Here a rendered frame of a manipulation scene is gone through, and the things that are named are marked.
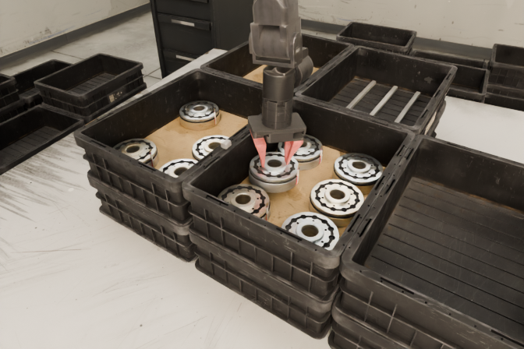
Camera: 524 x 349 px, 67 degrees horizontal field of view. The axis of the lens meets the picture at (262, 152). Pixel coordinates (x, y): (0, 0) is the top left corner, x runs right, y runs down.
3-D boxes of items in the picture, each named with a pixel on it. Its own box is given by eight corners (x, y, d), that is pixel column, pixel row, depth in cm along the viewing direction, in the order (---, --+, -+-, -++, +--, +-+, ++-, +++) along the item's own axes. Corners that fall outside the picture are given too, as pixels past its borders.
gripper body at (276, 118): (247, 124, 79) (247, 89, 75) (296, 120, 81) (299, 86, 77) (253, 141, 73) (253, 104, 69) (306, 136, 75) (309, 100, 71)
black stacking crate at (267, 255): (327, 310, 63) (334, 263, 56) (185, 233, 76) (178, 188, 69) (404, 177, 89) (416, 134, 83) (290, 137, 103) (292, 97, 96)
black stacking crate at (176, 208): (184, 232, 76) (176, 187, 69) (85, 178, 89) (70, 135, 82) (288, 136, 103) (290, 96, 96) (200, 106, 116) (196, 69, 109)
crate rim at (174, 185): (178, 195, 70) (176, 185, 69) (72, 142, 84) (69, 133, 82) (291, 103, 97) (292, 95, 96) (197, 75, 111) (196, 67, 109)
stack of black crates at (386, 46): (401, 99, 259) (417, 30, 233) (391, 121, 237) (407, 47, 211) (342, 86, 274) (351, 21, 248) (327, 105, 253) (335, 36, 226)
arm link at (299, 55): (247, 31, 68) (293, 34, 64) (277, 16, 76) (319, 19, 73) (252, 96, 74) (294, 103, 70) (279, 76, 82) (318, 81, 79)
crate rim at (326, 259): (334, 273, 57) (336, 262, 55) (178, 195, 70) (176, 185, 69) (415, 141, 84) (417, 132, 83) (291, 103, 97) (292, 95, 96)
